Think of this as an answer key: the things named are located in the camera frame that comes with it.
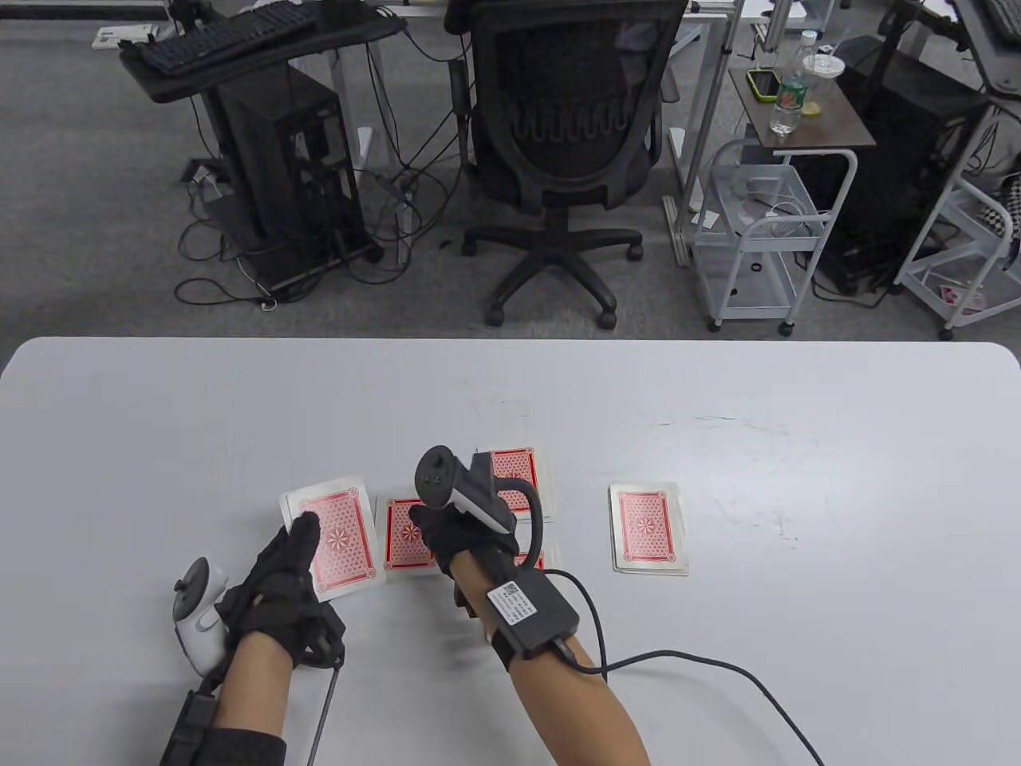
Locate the person's right hand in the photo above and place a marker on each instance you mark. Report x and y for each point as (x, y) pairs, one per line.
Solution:
(463, 542)

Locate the person's left hand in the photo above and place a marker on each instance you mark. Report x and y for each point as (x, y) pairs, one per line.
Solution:
(275, 598)

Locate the dealt red-backed cards pile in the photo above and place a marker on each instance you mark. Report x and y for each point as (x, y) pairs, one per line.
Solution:
(399, 542)
(550, 554)
(518, 467)
(646, 527)

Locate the deck of red playing cards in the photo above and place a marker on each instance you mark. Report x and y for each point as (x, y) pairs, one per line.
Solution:
(343, 542)

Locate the person's right forearm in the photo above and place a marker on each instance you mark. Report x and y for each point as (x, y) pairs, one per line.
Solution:
(574, 710)

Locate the person's left forearm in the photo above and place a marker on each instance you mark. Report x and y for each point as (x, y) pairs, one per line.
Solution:
(255, 686)

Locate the red and white card packet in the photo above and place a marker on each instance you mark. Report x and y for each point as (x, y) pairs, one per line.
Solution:
(949, 295)

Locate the white and black VR controller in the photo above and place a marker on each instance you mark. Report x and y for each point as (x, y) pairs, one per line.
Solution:
(435, 475)
(199, 638)

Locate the black mesh office chair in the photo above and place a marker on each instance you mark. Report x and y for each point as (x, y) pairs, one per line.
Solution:
(574, 159)

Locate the white desk leg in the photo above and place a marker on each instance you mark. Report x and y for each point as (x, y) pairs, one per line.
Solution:
(364, 148)
(718, 80)

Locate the black computer tower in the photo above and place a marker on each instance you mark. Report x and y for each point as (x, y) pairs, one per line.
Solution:
(901, 159)
(279, 159)

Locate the black hanging power brick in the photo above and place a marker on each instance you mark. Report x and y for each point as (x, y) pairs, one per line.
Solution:
(459, 88)

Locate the phone in green case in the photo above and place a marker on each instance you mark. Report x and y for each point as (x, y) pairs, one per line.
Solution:
(764, 84)

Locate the clear bottle green label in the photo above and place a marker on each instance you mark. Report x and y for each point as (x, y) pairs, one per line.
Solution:
(790, 96)

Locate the black keyboard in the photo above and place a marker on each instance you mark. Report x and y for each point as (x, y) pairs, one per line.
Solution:
(1007, 20)
(215, 36)

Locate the clear plastic cup with lid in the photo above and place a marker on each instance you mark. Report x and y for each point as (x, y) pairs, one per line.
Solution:
(823, 65)

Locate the black white checkered cloth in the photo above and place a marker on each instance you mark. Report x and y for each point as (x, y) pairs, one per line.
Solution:
(1011, 199)

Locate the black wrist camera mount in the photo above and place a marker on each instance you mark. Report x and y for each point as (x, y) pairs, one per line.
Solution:
(323, 638)
(467, 602)

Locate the brown side table white frame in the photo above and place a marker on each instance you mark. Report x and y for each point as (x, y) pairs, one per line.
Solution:
(837, 120)

